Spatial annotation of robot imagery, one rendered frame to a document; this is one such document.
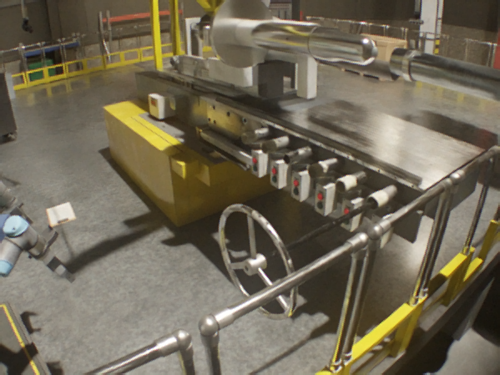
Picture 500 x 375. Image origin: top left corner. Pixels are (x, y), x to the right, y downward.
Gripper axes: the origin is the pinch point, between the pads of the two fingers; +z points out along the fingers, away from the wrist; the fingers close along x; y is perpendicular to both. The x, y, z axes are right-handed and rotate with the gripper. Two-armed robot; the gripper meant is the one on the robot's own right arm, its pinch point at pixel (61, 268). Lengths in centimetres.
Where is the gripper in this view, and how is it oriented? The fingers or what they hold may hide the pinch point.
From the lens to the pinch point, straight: 150.3
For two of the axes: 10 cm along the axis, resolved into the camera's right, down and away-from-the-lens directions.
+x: 7.9, 3.8, -4.8
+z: 1.8, 6.1, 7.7
